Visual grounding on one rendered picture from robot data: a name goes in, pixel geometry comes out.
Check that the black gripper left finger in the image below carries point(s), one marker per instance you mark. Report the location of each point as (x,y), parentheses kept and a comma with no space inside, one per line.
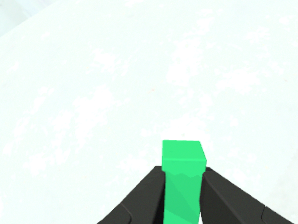
(144,205)

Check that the green rectangular post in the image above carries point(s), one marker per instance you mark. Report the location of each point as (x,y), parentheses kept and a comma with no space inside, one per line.
(184,162)

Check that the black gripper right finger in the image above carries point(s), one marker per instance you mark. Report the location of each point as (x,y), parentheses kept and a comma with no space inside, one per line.
(222,202)

